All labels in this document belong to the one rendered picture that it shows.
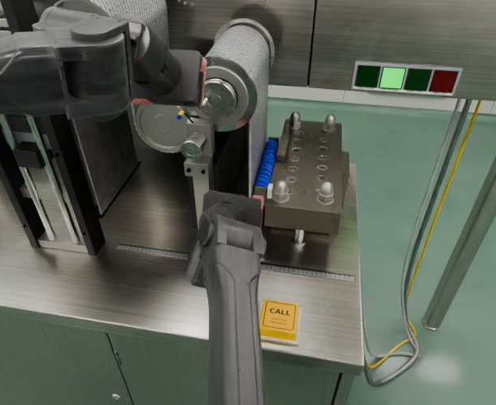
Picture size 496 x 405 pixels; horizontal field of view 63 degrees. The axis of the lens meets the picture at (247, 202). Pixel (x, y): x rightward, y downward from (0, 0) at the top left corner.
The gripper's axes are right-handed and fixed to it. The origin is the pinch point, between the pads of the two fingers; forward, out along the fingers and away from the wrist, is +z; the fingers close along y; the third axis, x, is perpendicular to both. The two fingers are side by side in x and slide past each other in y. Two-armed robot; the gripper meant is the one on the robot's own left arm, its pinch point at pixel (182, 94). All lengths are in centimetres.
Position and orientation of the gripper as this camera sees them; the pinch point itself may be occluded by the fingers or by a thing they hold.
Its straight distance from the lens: 64.7
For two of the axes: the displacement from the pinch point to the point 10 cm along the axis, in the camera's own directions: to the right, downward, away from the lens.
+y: 9.8, 1.0, -1.5
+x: 1.0, -9.9, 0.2
